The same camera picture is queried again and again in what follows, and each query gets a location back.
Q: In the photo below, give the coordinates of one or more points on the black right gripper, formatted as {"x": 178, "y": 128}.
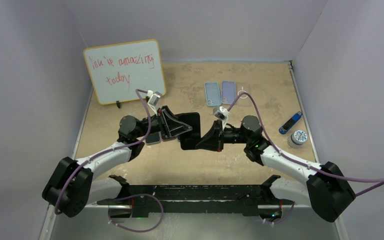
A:
{"x": 214, "y": 139}

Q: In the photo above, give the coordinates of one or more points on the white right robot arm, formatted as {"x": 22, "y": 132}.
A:
{"x": 259, "y": 150}

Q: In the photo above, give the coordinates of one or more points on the small white blue jar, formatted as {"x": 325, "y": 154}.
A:
{"x": 297, "y": 139}

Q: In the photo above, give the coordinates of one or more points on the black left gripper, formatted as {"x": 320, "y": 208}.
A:
{"x": 169, "y": 124}

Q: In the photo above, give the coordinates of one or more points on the black smartphone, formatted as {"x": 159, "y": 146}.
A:
{"x": 153, "y": 138}

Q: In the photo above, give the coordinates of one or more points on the lilac phone case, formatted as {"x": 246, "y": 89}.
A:
{"x": 228, "y": 92}

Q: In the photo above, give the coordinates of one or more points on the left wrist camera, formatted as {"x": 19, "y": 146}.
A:
{"x": 153, "y": 98}

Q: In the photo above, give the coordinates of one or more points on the yellow framed whiteboard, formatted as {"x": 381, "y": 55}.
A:
{"x": 118, "y": 70}

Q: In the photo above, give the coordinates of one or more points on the blue stapler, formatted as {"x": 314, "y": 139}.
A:
{"x": 290, "y": 123}

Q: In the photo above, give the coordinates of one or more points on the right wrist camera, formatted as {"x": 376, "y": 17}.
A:
{"x": 222, "y": 114}

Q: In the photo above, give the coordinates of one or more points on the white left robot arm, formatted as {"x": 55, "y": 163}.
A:
{"x": 92, "y": 169}

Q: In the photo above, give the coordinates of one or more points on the light blue phone case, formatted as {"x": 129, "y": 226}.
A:
{"x": 212, "y": 94}

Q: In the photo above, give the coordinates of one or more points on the clear magsafe phone case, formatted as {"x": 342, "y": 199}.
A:
{"x": 244, "y": 100}

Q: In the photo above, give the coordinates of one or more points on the black phone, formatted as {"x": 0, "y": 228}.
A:
{"x": 190, "y": 139}

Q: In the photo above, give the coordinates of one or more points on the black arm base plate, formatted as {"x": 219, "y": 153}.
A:
{"x": 244, "y": 199}

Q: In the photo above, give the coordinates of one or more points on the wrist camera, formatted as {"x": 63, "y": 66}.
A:
{"x": 153, "y": 98}
{"x": 222, "y": 114}

